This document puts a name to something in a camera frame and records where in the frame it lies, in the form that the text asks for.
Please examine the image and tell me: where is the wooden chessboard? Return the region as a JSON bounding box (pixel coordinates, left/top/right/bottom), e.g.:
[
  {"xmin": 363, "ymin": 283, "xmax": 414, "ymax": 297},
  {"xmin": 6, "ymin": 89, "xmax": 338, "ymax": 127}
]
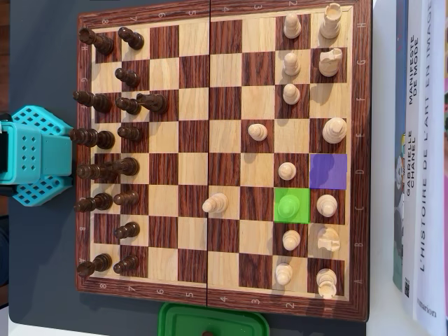
[{"xmin": 75, "ymin": 0, "xmax": 372, "ymax": 322}]

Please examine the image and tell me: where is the dark brown chess bishop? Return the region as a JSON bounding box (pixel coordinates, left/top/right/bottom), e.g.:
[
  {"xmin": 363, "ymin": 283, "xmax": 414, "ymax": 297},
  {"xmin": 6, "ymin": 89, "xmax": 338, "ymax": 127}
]
[
  {"xmin": 73, "ymin": 192, "xmax": 114, "ymax": 213},
  {"xmin": 72, "ymin": 90, "xmax": 113, "ymax": 113}
]

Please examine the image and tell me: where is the light wood chess knight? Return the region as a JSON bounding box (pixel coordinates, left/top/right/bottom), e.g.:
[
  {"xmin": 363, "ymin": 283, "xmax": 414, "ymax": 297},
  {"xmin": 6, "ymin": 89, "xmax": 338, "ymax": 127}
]
[
  {"xmin": 316, "ymin": 226, "xmax": 341, "ymax": 252},
  {"xmin": 317, "ymin": 48, "xmax": 344, "ymax": 78}
]

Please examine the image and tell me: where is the dark brown chess queen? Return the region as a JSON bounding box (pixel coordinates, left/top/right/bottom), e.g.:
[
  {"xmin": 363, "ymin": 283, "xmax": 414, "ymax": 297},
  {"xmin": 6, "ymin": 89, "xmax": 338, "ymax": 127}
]
[{"xmin": 76, "ymin": 162, "xmax": 113, "ymax": 181}]

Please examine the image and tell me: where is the light wood chess bishop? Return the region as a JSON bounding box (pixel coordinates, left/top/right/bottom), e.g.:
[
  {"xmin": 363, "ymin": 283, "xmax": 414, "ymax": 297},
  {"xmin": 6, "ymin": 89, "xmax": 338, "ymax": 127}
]
[{"xmin": 316, "ymin": 194, "xmax": 339, "ymax": 218}]

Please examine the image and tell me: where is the white Gabrielle Chanel book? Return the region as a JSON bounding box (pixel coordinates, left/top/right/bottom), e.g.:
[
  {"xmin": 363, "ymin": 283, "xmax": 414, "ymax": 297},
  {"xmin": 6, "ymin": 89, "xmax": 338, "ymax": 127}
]
[{"xmin": 391, "ymin": 0, "xmax": 424, "ymax": 320}]

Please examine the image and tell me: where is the dark brown chess rook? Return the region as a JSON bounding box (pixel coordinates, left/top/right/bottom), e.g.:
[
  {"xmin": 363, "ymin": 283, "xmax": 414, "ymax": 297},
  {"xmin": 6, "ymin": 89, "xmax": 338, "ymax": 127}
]
[
  {"xmin": 76, "ymin": 253, "xmax": 113, "ymax": 279},
  {"xmin": 78, "ymin": 27, "xmax": 115, "ymax": 56}
]

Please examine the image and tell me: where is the dark brown chess king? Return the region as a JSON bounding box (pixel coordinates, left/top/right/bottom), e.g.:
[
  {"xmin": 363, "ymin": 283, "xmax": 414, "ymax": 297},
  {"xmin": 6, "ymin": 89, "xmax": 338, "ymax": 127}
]
[{"xmin": 69, "ymin": 127, "xmax": 116, "ymax": 150}]

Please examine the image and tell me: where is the white pawn centre board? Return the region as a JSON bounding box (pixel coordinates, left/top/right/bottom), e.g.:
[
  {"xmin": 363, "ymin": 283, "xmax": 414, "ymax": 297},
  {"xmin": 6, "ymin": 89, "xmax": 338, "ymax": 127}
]
[{"xmin": 202, "ymin": 192, "xmax": 230, "ymax": 214}]

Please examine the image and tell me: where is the green plastic container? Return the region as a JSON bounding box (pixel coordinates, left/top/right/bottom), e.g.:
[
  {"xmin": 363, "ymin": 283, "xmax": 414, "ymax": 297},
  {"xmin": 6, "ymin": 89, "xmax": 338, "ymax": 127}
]
[{"xmin": 157, "ymin": 302, "xmax": 271, "ymax": 336}]

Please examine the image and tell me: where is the dark brown chess knight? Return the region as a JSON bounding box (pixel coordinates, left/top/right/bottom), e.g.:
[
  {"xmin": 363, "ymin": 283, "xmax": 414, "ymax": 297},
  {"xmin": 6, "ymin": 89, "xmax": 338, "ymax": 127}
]
[{"xmin": 135, "ymin": 92, "xmax": 169, "ymax": 114}]

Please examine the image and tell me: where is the teal perforated robot base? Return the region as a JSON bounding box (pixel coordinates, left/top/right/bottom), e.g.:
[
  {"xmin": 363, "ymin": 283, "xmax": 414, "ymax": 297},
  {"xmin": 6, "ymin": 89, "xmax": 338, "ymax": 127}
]
[{"xmin": 8, "ymin": 104, "xmax": 76, "ymax": 208}]

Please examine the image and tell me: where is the white L'Histoire de l'Art book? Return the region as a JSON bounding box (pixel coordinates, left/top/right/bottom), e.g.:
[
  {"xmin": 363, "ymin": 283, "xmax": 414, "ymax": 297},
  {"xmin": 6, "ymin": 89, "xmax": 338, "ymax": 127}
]
[{"xmin": 412, "ymin": 0, "xmax": 448, "ymax": 333}]

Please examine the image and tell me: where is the dark gray table mat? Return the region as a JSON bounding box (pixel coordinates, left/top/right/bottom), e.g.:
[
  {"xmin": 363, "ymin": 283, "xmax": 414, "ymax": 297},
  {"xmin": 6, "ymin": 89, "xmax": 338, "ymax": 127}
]
[{"xmin": 7, "ymin": 0, "xmax": 372, "ymax": 326}]

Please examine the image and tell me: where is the dark brown chess pawn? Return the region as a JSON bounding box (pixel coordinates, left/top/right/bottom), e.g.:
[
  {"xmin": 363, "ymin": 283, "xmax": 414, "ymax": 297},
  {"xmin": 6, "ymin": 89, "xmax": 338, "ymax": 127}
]
[
  {"xmin": 114, "ymin": 221, "xmax": 141, "ymax": 240},
  {"xmin": 114, "ymin": 67, "xmax": 141, "ymax": 88},
  {"xmin": 113, "ymin": 190, "xmax": 140, "ymax": 207},
  {"xmin": 113, "ymin": 254, "xmax": 140, "ymax": 275},
  {"xmin": 115, "ymin": 97, "xmax": 143, "ymax": 116},
  {"xmin": 110, "ymin": 156, "xmax": 140, "ymax": 177},
  {"xmin": 117, "ymin": 125, "xmax": 144, "ymax": 142},
  {"xmin": 118, "ymin": 27, "xmax": 145, "ymax": 50}
]

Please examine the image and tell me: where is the light wood chess pawn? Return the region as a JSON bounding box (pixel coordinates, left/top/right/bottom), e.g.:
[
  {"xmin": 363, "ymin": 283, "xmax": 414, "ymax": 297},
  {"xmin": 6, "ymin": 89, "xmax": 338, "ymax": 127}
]
[
  {"xmin": 247, "ymin": 122, "xmax": 269, "ymax": 143},
  {"xmin": 274, "ymin": 262, "xmax": 293, "ymax": 286},
  {"xmin": 282, "ymin": 83, "xmax": 302, "ymax": 106},
  {"xmin": 278, "ymin": 162, "xmax": 298, "ymax": 182},
  {"xmin": 282, "ymin": 52, "xmax": 302, "ymax": 77},
  {"xmin": 281, "ymin": 230, "xmax": 302, "ymax": 252},
  {"xmin": 282, "ymin": 13, "xmax": 303, "ymax": 39}
]

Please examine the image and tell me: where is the light wood chess rook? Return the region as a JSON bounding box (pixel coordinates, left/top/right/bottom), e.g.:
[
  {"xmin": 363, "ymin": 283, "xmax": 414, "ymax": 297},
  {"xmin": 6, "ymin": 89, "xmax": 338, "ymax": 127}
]
[
  {"xmin": 319, "ymin": 2, "xmax": 343, "ymax": 40},
  {"xmin": 316, "ymin": 267, "xmax": 338, "ymax": 300}
]

